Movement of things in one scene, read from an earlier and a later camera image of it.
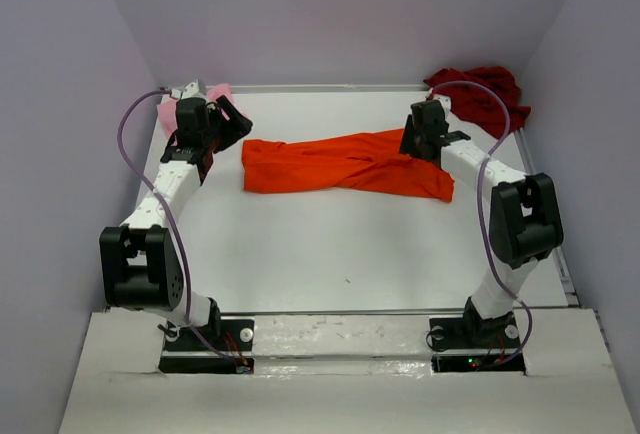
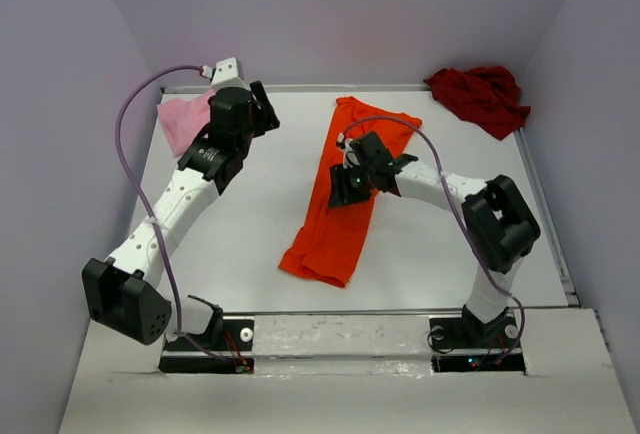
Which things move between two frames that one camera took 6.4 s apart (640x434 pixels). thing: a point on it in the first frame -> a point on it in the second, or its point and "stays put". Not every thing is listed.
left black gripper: x=237 y=126 -> x=268 y=118
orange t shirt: x=370 y=161 -> x=328 y=243
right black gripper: x=409 y=144 -> x=340 y=179
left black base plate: x=185 y=351 stays put
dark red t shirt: x=474 y=106 stays put
